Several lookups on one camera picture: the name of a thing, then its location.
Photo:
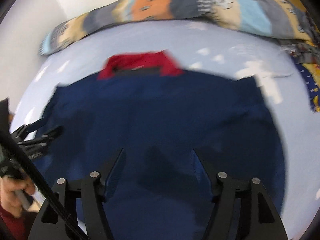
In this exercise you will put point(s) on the patterned dark clothes pile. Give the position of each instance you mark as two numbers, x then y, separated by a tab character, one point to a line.
305	55

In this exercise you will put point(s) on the person's left hand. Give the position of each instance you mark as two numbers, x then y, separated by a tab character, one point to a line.
9	201

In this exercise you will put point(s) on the light blue bed sheet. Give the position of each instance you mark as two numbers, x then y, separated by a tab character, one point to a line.
200	46

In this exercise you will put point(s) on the navy work shirt red collar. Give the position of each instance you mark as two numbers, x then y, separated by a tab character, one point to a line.
159	114

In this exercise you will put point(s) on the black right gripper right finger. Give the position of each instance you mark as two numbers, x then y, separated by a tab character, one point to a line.
240	206

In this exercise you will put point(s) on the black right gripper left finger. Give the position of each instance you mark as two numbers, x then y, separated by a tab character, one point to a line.
75	209

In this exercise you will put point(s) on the striped cartoon-print quilt roll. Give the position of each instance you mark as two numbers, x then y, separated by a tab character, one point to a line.
278	19

